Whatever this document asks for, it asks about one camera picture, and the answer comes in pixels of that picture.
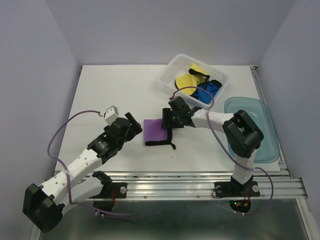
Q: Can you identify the blue translucent plastic tray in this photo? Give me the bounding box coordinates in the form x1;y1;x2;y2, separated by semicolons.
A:
224;97;280;164

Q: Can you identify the white plastic basket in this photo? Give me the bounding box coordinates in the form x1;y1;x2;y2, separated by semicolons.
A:
158;54;230;109

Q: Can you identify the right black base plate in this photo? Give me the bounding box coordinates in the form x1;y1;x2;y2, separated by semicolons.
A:
214;181;261;198

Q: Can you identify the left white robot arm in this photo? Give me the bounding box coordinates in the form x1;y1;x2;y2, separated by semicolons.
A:
22;110;143;233

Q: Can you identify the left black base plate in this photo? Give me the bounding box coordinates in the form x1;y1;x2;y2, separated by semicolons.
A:
91;182;128;200

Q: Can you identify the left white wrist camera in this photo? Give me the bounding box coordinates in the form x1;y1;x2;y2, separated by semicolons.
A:
104;105;119;126

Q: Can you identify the aluminium rail frame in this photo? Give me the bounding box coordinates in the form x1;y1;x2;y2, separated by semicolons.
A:
41;65;320;240

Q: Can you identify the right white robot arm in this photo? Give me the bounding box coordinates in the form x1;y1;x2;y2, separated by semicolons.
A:
162;96;264;198

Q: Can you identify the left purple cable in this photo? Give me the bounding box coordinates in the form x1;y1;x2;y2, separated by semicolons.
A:
47;109;132;220

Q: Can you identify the blue towel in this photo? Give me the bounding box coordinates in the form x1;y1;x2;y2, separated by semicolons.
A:
191;80;223;104

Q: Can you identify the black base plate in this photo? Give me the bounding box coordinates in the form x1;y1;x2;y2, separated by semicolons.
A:
91;182;128;200
214;181;261;198

